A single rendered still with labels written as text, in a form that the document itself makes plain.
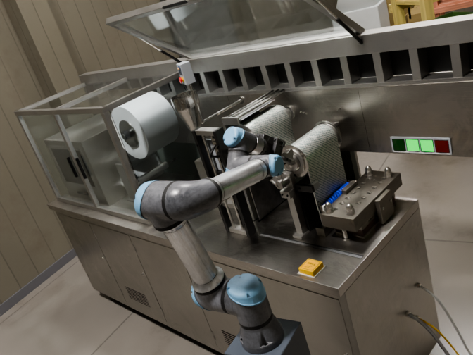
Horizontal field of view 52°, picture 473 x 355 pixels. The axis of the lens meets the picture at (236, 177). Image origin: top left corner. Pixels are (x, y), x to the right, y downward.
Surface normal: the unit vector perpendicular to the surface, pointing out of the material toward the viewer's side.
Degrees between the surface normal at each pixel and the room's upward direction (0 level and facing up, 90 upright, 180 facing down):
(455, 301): 0
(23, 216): 90
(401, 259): 90
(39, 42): 90
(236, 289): 7
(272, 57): 90
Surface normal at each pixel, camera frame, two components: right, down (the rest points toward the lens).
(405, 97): -0.66, 0.46
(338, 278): -0.29, -0.88
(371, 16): -0.45, 0.47
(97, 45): 0.82, -0.01
